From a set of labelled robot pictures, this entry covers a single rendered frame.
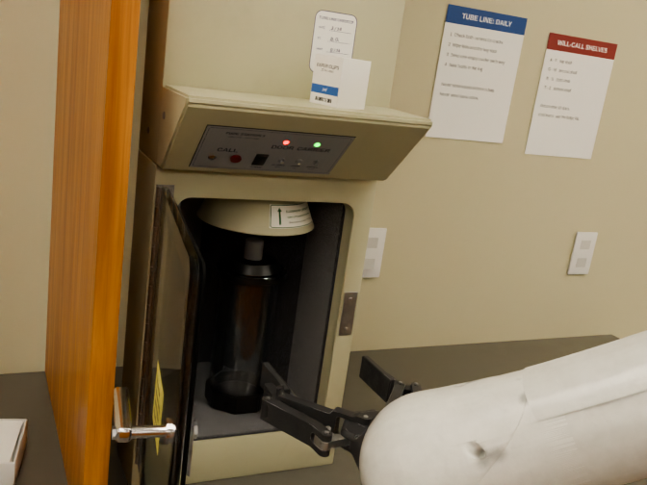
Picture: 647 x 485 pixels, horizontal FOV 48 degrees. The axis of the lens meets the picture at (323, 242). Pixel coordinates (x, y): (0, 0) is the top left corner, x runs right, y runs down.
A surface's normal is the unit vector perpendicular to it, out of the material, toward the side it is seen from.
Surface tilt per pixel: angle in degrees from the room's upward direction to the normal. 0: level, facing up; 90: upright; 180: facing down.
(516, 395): 38
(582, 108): 90
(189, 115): 135
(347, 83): 90
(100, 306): 90
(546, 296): 90
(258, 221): 66
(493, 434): 58
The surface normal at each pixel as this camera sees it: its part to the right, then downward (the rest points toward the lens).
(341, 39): 0.42, 0.29
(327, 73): -0.72, 0.08
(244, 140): 0.20, 0.88
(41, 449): 0.14, -0.95
